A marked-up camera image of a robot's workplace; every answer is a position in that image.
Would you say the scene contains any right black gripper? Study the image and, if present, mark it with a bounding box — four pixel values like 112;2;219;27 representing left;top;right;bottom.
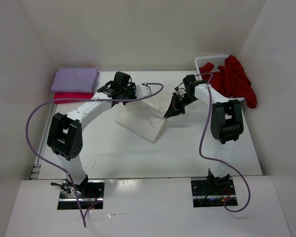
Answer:
164;92;199;119

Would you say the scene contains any cream white t shirt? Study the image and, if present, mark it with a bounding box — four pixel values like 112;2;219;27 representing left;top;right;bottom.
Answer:
115;98;168;144

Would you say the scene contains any lavender t shirt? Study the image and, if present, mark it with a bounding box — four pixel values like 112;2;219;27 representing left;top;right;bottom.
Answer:
51;67;99;93

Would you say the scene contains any pink t shirt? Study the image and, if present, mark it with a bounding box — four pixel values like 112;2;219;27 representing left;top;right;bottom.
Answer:
53;92;94;104

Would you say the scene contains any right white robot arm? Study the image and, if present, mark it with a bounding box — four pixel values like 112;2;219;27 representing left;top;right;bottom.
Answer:
164;73;245;180

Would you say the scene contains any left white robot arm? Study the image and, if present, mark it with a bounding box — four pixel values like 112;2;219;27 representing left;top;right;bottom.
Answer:
47;72;137;198

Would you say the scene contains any white plastic laundry basket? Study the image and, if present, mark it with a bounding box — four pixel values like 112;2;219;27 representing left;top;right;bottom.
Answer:
194;54;245;103

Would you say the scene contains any dark red t shirt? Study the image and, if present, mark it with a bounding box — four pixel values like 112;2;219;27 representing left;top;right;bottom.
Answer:
199;55;257;109

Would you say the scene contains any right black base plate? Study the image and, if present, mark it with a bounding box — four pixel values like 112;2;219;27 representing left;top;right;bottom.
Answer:
191;179;238;207

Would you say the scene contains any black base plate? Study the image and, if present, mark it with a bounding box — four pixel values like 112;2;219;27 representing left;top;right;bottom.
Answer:
191;179;238;207
53;180;105;210

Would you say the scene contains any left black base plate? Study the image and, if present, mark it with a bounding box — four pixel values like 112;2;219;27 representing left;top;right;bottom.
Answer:
53;180;105;210

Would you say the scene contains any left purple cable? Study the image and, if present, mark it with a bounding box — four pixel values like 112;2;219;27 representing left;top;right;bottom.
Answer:
26;82;164;228

